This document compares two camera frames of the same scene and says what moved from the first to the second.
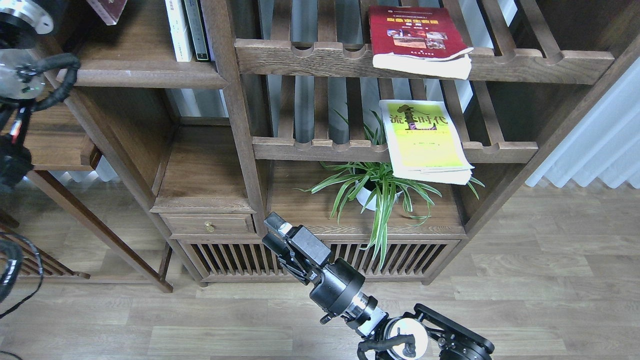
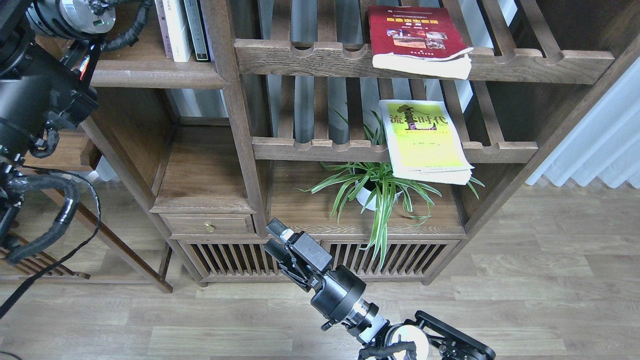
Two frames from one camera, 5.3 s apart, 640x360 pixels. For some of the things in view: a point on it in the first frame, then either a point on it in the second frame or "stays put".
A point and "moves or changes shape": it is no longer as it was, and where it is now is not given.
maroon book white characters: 109,11 moves or changes shape
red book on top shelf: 418,40 stays put
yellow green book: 423,143 stays put
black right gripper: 334,285 stays put
